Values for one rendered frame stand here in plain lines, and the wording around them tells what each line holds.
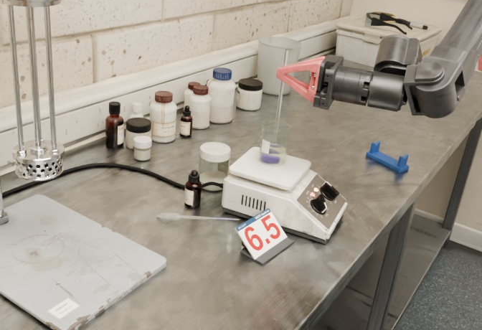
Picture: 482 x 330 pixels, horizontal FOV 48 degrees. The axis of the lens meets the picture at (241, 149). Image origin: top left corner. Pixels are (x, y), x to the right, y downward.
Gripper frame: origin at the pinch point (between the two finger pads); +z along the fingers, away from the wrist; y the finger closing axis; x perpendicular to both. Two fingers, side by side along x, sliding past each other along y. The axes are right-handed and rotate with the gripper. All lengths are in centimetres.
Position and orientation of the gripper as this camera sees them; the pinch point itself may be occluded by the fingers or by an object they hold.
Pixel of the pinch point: (282, 72)
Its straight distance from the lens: 91.3
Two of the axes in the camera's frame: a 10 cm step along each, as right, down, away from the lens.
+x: -0.9, 9.1, 4.1
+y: -3.2, 3.7, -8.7
